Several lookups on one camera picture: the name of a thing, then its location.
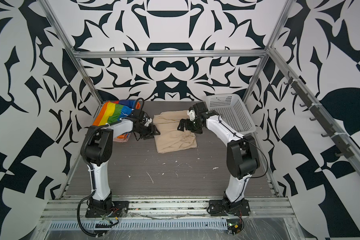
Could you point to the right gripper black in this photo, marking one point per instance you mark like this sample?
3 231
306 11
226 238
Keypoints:
183 123

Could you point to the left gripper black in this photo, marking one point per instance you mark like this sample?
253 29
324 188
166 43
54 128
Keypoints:
152 134

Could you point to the beige shorts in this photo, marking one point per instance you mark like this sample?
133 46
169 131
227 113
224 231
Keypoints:
170 139

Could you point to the rainbow coloured shorts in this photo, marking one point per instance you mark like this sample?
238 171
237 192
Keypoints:
113 116

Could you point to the pink shorts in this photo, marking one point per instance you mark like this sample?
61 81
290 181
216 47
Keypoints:
122 138

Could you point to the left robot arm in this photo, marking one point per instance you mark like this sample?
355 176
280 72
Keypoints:
97 149

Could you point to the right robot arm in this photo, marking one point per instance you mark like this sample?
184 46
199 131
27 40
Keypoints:
242 157

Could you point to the white plastic basket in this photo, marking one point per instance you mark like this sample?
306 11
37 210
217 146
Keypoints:
233 111

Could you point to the small electronics board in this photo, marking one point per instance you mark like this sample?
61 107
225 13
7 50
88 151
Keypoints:
235 226

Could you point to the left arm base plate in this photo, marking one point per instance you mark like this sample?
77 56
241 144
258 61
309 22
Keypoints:
97 209

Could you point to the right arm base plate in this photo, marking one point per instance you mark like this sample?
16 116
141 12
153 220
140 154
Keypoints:
224 207

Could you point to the white slotted cable duct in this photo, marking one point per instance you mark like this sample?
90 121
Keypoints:
174 224

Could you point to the black hook rail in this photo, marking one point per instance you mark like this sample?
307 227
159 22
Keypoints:
321 115

